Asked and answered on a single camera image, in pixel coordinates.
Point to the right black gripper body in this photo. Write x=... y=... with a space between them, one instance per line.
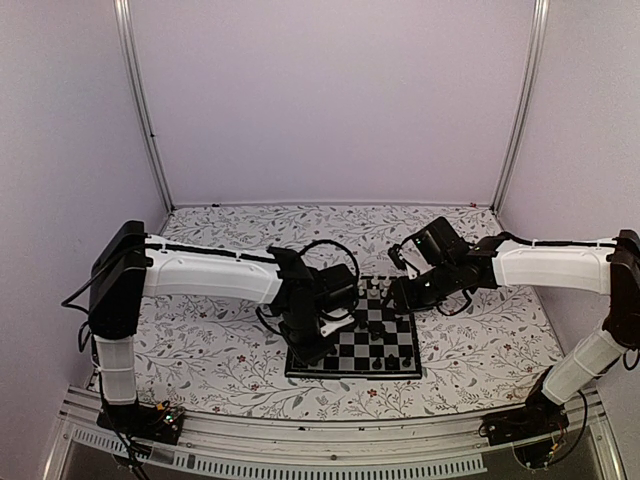
x=442 y=285

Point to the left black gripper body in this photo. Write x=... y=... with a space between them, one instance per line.
x=298 y=335

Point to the black white chessboard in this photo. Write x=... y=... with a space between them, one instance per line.
x=378 y=332

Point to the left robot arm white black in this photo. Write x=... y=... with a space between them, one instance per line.
x=136 y=264

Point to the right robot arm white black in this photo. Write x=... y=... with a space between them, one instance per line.
x=607 y=267

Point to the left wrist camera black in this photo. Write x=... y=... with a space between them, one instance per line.
x=336 y=288

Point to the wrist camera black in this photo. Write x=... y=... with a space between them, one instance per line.
x=439 y=243
x=336 y=288

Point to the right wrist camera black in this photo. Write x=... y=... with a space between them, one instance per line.
x=439 y=243

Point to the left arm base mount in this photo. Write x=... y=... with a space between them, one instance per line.
x=160 y=423

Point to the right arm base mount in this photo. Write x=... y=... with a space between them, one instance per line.
x=536 y=435

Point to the front aluminium rail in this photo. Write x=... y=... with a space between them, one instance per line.
x=230 y=447

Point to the left aluminium frame post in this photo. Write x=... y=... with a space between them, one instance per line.
x=124 y=23

